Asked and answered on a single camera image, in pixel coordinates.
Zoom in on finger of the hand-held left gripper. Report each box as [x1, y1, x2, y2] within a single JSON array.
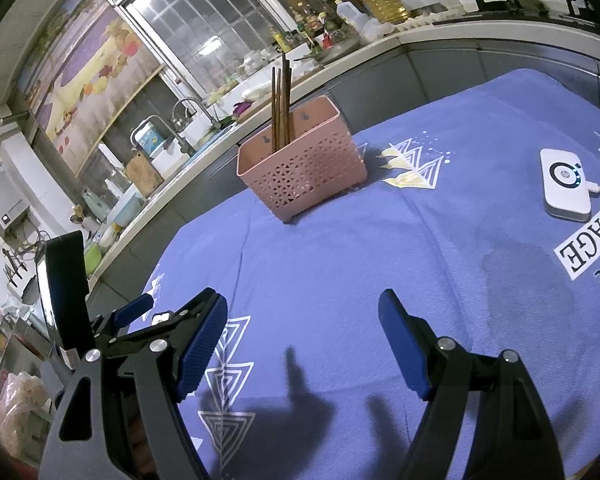
[[92, 295, 155, 344], [105, 304, 195, 350]]

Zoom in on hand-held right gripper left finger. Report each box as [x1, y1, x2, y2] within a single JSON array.
[[39, 287, 229, 480]]

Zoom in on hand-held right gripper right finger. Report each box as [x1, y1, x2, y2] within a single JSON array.
[[377, 288, 566, 480]]

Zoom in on pink perforated utensil basket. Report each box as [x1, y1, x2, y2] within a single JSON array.
[[236, 95, 369, 225]]

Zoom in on dark reddish wooden chopstick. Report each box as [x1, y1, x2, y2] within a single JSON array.
[[271, 66, 279, 154]]

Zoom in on black chopstick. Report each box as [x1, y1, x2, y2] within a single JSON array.
[[282, 51, 289, 148]]

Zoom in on green container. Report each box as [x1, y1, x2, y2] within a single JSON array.
[[82, 245, 103, 276]]

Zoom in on blue printed tablecloth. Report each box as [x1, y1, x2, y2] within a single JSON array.
[[125, 67, 600, 480]]

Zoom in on pale green kettle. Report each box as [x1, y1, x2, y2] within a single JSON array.
[[82, 187, 108, 223]]

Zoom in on white soap bottle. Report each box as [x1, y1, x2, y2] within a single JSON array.
[[107, 167, 126, 201]]

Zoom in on clear plastic bag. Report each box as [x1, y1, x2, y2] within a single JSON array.
[[0, 370, 56, 461]]

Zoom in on wooden cutting board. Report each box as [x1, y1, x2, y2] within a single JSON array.
[[124, 149, 165, 197]]

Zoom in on blue box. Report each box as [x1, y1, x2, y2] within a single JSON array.
[[136, 127, 165, 157]]

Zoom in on white water heater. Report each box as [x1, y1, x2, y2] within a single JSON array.
[[0, 157, 28, 233]]

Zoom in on curved chrome faucet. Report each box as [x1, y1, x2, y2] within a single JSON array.
[[172, 96, 222, 131]]

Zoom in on white rounded electronic device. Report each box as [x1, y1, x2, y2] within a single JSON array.
[[539, 147, 593, 222]]

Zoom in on colourful window picture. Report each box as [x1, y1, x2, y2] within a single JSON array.
[[17, 0, 163, 178]]

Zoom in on barred window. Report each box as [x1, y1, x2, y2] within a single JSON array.
[[120, 0, 291, 96]]

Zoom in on metal pan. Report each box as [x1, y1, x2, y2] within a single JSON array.
[[310, 40, 366, 63]]

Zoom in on row of condiment bottles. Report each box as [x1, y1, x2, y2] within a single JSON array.
[[270, 2, 361, 56]]

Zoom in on white plastic jug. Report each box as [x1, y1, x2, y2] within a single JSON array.
[[334, 0, 371, 31]]

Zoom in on cooking oil bottle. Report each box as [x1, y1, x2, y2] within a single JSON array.
[[359, 0, 412, 25]]

